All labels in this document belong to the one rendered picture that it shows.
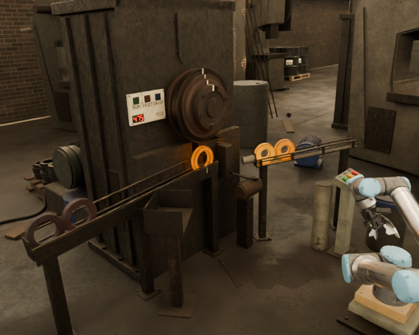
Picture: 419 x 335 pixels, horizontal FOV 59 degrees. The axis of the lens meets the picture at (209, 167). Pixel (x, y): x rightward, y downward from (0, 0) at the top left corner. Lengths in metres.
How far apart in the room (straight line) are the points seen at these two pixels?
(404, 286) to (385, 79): 3.31
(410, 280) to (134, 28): 1.77
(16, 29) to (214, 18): 6.02
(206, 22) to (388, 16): 2.50
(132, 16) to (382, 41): 3.09
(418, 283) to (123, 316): 1.58
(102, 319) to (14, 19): 6.69
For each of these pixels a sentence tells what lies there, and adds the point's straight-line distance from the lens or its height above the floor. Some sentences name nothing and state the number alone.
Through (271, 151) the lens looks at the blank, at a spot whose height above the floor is 0.72.
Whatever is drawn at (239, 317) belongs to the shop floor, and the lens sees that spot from 2.30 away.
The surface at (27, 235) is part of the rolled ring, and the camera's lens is 1.92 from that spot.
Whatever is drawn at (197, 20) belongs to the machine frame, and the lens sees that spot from 2.52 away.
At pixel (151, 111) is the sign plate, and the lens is 2.26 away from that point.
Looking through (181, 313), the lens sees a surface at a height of 0.01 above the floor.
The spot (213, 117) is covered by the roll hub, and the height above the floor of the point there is 1.05.
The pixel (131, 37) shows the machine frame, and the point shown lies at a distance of 2.19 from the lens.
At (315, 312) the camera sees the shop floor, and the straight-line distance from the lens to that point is 2.38.
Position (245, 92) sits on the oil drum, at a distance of 5.03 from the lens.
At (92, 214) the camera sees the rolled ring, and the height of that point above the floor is 0.68.
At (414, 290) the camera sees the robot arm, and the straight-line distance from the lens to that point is 1.54.
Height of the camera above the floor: 1.55
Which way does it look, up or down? 20 degrees down
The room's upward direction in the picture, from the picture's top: 2 degrees counter-clockwise
